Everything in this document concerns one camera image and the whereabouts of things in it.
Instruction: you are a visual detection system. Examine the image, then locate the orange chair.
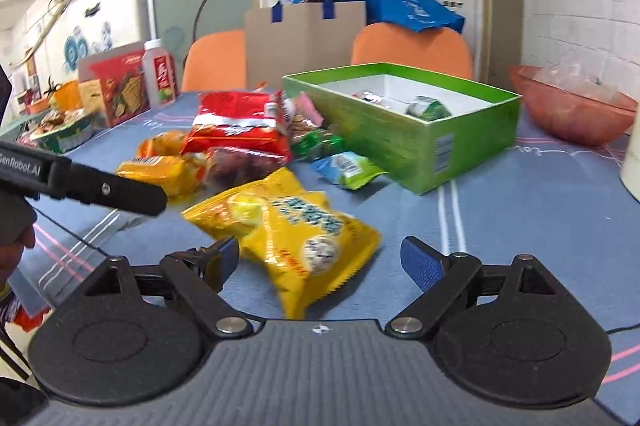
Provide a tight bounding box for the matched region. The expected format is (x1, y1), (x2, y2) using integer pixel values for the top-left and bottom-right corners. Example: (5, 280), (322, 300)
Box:
(181, 30), (246, 92)
(350, 23), (474, 80)

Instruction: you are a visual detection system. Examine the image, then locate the blue tablecloth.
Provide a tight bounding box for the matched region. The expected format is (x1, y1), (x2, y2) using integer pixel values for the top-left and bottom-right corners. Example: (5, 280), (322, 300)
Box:
(13, 118), (639, 423)

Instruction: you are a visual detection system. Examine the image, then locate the small yellow snack bag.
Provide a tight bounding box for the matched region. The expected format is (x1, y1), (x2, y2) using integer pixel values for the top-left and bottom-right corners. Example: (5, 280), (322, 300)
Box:
(116, 156), (205, 198)

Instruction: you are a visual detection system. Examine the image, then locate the white thermos jug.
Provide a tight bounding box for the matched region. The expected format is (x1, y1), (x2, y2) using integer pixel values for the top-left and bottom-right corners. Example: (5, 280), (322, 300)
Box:
(620, 108), (640, 201)

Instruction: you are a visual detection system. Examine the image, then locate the green cardboard box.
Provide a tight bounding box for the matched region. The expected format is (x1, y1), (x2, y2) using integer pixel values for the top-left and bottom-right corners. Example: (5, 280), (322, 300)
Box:
(283, 63), (521, 194)

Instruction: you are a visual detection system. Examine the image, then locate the orange small snack packet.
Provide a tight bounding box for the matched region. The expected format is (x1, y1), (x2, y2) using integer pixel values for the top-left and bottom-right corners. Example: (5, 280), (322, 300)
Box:
(136, 130), (188, 158)

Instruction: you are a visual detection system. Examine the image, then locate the green foil candy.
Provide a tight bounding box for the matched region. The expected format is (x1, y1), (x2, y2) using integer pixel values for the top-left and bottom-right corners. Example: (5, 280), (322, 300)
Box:
(292, 129), (346, 162)

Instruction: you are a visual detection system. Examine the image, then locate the blue plastic bag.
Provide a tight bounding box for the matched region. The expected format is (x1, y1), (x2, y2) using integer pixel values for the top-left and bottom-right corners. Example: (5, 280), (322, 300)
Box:
(335, 0), (465, 34)

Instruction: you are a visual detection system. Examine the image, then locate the left orange chair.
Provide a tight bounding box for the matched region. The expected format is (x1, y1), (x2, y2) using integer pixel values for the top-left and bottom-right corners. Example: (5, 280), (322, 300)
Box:
(181, 30), (246, 92)

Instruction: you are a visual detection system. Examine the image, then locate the white drink bottle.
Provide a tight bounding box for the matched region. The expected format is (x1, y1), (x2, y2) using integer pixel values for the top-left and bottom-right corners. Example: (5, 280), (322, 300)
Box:
(142, 38), (179, 108)

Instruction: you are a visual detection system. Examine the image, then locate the right orange chair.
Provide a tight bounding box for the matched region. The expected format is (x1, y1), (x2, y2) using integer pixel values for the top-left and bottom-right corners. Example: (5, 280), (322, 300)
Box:
(350, 23), (474, 80)

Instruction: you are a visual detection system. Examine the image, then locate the red snack bag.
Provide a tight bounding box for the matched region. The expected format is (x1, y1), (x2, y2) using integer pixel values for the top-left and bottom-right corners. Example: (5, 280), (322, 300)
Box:
(182, 90), (291, 162)

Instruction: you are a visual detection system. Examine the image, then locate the person's left hand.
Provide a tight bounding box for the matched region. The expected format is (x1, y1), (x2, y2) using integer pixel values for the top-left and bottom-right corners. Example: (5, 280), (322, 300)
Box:
(0, 192), (37, 284)

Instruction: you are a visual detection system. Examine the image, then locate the brown cardboard sheet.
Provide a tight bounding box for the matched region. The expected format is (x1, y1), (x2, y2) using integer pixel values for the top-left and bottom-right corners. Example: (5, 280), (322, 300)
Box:
(244, 0), (367, 90)

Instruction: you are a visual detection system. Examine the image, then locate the large yellow chip bag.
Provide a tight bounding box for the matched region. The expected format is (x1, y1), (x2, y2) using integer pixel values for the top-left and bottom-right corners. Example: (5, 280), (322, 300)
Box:
(182, 167), (381, 320)

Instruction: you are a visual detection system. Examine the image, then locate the red cracker box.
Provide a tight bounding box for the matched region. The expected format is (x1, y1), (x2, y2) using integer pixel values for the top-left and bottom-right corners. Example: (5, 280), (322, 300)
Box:
(78, 42), (150, 128)

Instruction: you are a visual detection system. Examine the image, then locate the pink plastic bowl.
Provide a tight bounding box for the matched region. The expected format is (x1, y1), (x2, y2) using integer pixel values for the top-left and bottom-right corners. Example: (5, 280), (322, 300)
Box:
(510, 66), (638, 146)

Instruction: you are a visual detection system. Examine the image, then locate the clear dark snack packet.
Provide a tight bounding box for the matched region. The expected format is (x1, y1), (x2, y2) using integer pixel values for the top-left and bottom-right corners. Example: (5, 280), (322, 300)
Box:
(206, 146), (288, 188)

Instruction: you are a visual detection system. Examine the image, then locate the blue green snack packet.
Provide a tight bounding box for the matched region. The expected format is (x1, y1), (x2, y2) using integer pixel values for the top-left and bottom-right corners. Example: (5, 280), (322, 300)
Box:
(311, 152), (386, 191)

